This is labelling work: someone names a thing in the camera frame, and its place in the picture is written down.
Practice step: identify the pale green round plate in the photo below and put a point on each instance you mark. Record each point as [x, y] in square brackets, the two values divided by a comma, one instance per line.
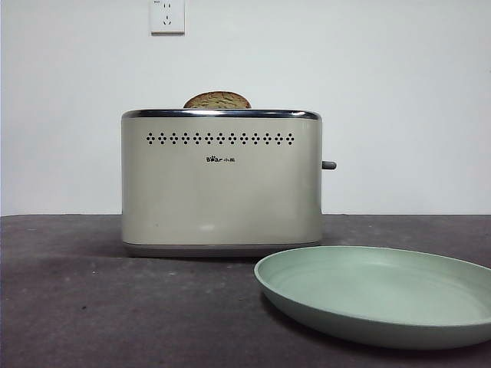
[368, 299]

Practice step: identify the cream two-slot toaster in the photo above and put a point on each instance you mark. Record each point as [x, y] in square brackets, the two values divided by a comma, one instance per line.
[220, 199]

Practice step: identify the grey toaster lever knob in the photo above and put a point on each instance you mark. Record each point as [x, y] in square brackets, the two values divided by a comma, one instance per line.
[330, 165]

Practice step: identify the small dark-crust bread slice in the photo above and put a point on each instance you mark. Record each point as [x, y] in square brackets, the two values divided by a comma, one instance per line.
[218, 101]

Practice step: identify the white wall power socket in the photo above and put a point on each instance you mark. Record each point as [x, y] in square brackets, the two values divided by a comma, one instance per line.
[167, 19]

